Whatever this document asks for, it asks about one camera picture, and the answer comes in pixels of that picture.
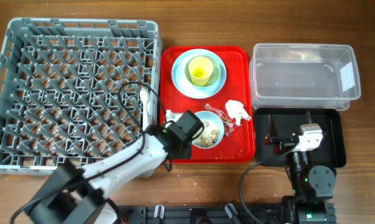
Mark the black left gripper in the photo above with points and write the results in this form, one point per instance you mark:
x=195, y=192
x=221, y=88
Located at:
x=186, y=153

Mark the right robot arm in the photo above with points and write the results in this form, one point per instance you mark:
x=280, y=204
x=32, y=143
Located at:
x=312, y=183

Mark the white tissue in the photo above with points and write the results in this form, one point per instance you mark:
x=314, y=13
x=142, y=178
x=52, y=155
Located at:
x=235, y=110

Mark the black waste tray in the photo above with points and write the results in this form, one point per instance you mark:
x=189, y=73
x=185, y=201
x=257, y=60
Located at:
x=287, y=121

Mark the light blue plate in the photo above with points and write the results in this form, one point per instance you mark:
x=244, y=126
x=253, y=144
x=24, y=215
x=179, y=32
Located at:
x=184, y=86

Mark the small blue food bowl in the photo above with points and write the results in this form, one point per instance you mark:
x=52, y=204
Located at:
x=213, y=132

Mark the white plastic spoon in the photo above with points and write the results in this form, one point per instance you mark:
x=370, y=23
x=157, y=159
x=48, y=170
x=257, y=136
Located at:
x=145, y=97

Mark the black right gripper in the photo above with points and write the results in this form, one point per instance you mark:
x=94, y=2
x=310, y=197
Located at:
x=285, y=144

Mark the yellow plastic cup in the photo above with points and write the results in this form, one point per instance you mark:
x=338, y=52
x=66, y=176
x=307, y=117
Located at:
x=200, y=69

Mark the red candy wrapper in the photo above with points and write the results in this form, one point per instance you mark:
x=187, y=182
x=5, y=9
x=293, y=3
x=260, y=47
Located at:
x=229, y=125

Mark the grey dishwasher rack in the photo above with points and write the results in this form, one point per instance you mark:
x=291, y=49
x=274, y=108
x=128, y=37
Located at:
x=69, y=90

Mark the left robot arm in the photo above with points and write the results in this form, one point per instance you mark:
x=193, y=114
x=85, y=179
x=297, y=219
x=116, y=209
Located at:
x=78, y=195

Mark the red plastic tray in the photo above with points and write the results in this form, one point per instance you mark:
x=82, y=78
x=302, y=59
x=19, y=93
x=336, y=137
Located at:
x=239, y=146

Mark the clear plastic bin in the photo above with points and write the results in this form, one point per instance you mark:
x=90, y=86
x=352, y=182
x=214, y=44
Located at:
x=287, y=75

